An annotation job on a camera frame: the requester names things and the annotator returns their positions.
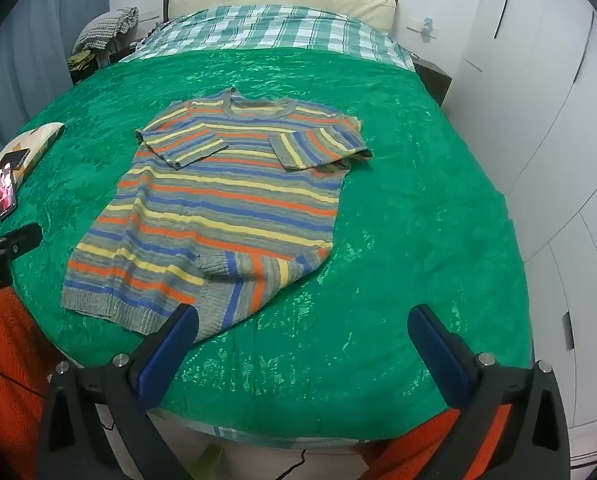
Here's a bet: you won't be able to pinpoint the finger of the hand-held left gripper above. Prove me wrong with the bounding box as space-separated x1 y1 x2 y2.
0 223 44 263

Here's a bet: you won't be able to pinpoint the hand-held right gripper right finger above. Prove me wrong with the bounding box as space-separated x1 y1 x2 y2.
407 303 572 480

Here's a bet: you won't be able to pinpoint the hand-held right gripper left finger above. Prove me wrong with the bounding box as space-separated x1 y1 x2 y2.
37 303 199 480

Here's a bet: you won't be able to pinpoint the striped knit sweater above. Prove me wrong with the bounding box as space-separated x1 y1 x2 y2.
61 87 374 346

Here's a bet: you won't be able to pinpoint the smartphone with lit screen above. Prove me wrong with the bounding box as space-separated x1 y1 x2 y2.
0 161 19 221

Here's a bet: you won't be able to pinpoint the orange fleece garment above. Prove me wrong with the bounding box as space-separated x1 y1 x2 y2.
0 285 517 480

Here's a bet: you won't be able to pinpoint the patterned pillow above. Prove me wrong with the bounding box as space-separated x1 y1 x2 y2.
0 122 65 221

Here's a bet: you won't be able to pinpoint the green floral blanket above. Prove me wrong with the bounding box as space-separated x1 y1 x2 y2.
0 45 537 448

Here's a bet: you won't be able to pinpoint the olive cloth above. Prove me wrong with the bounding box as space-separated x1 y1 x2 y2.
67 50 98 72

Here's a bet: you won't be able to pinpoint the blue-grey curtain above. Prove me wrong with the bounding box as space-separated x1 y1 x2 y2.
0 0 112 161

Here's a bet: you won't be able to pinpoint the grey checked cloth pile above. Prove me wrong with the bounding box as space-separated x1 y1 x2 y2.
73 7 139 53

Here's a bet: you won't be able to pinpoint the white wardrobe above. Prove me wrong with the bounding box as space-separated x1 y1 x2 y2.
461 0 597 428

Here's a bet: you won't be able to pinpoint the dark nightstand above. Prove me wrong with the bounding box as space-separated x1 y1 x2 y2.
411 56 453 107

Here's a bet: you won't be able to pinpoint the green checked bedsheet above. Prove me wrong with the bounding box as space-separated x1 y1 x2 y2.
118 4 414 68

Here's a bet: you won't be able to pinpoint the black cable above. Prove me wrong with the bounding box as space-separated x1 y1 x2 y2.
266 447 308 480

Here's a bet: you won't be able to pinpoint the blue wall fixture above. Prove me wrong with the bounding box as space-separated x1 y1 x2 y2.
406 17 437 41

